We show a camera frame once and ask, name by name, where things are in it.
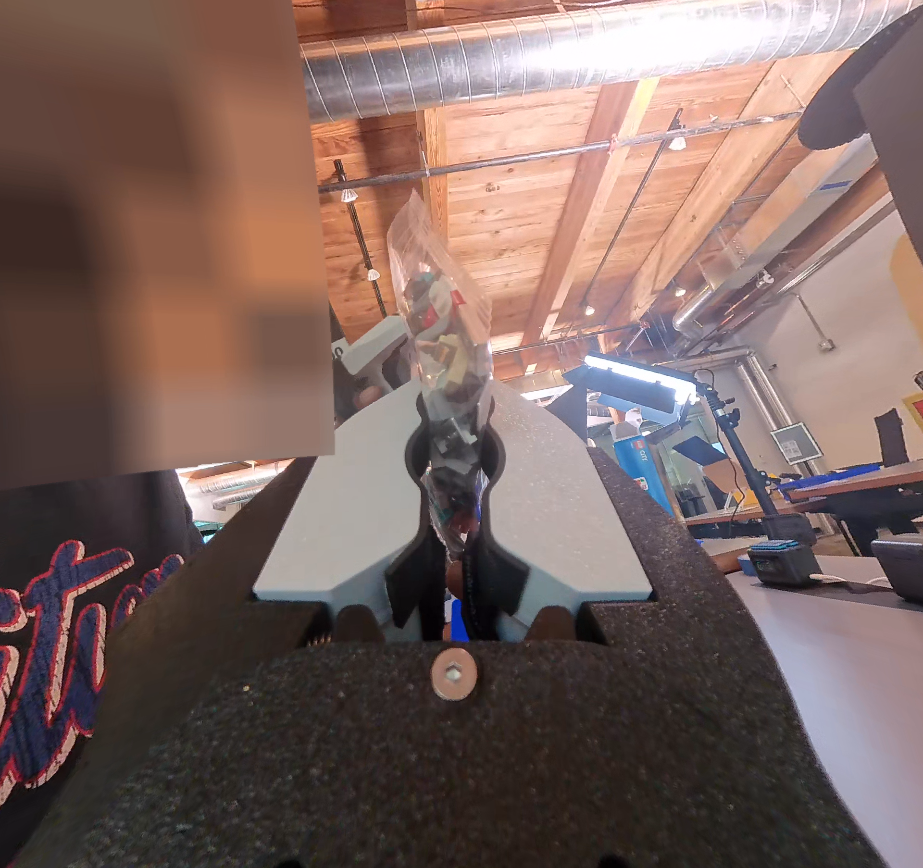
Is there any metal ceiling pipe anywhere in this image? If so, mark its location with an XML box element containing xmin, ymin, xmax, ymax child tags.
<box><xmin>317</xmin><ymin>110</ymin><xmax>805</xmax><ymax>195</ymax></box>

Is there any grey device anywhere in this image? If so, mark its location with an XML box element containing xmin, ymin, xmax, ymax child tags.
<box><xmin>869</xmin><ymin>535</ymin><xmax>923</xmax><ymax>604</ymax></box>

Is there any black monitor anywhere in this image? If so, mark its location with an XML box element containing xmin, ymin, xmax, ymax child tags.
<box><xmin>873</xmin><ymin>409</ymin><xmax>911</xmax><ymax>467</ymax></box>

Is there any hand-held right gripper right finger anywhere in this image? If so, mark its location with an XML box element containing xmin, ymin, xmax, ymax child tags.
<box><xmin>467</xmin><ymin>376</ymin><xmax>655</xmax><ymax>640</ymax></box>

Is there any small silver ventilation duct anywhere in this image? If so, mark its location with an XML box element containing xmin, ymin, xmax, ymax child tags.
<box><xmin>671</xmin><ymin>273</ymin><xmax>798</xmax><ymax>465</ymax></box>

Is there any clear bag of lego bricks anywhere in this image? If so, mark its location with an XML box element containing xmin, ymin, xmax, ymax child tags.
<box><xmin>386</xmin><ymin>186</ymin><xmax>497</xmax><ymax>575</ymax></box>

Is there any framed wall sign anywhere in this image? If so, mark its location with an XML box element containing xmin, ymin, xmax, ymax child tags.
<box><xmin>770</xmin><ymin>421</ymin><xmax>821</xmax><ymax>467</ymax></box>

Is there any dark printed sweater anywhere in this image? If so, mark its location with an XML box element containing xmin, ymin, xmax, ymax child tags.
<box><xmin>0</xmin><ymin>470</ymin><xmax>209</xmax><ymax>868</ymax></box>

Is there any black light stand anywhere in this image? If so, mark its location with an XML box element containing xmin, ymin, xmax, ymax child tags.
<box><xmin>691</xmin><ymin>369</ymin><xmax>781</xmax><ymax>526</ymax></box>

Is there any black battery pack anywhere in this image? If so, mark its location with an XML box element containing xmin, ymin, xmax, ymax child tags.
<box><xmin>745</xmin><ymin>515</ymin><xmax>824</xmax><ymax>589</ymax></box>

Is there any tall blue lego box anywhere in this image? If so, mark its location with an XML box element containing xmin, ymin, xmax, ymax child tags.
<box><xmin>608</xmin><ymin>414</ymin><xmax>680</xmax><ymax>517</ymax></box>

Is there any large silver ventilation duct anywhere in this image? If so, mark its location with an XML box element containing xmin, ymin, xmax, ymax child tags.
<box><xmin>299</xmin><ymin>0</ymin><xmax>923</xmax><ymax>125</ymax></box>

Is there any led panel light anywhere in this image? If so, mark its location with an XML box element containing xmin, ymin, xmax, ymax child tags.
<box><xmin>583</xmin><ymin>351</ymin><xmax>699</xmax><ymax>409</ymax></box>

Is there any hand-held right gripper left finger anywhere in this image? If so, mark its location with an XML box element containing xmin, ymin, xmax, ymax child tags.
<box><xmin>252</xmin><ymin>376</ymin><xmax>435</xmax><ymax>630</ymax></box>

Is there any black track light rail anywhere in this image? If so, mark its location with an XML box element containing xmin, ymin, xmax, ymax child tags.
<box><xmin>330</xmin><ymin>158</ymin><xmax>390</xmax><ymax>321</ymax></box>

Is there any dark panel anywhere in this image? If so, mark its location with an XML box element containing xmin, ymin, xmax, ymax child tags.
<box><xmin>796</xmin><ymin>16</ymin><xmax>923</xmax><ymax>252</ymax></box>

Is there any wooden desk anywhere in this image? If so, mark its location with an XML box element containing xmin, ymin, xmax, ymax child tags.
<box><xmin>785</xmin><ymin>459</ymin><xmax>923</xmax><ymax>559</ymax></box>

